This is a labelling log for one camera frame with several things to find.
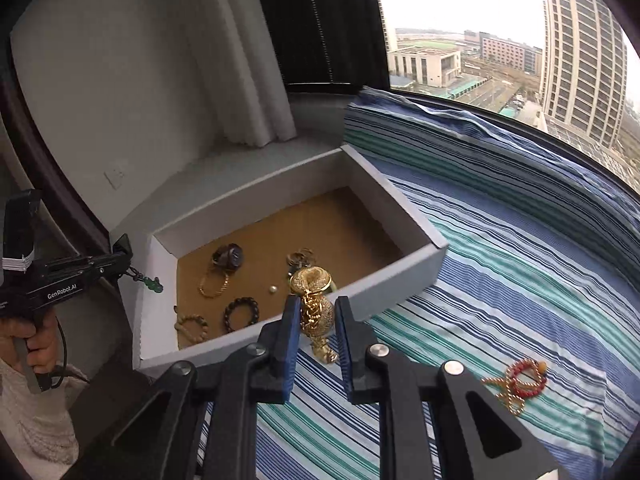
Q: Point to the pale jade bangle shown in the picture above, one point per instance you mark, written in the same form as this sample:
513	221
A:
330	285

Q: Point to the white curtain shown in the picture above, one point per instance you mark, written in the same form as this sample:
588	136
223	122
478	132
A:
250	60

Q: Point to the white wall socket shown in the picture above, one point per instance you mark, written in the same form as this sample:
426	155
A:
114	175

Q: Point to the tall apartment building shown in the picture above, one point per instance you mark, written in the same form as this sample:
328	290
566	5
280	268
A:
582	50

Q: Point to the blue striped blanket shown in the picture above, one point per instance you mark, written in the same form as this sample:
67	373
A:
500	260

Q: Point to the dark window blind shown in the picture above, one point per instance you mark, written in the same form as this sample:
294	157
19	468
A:
320	25

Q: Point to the person's left hand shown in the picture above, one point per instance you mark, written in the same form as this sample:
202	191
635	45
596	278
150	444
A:
47	345

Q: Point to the person's left forearm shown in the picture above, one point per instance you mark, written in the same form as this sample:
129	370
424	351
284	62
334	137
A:
35	430

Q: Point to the amber bead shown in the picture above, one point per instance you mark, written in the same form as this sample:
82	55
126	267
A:
541	367

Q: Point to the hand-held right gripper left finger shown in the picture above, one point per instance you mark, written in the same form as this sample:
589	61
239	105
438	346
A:
287	342

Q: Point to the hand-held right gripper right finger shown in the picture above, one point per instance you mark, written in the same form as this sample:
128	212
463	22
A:
346	347

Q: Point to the grey cardboard box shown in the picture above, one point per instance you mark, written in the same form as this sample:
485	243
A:
310	220

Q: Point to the black watch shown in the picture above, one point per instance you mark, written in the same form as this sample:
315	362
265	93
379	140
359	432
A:
230	255

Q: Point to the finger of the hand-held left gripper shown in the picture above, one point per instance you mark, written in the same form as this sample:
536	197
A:
112	265

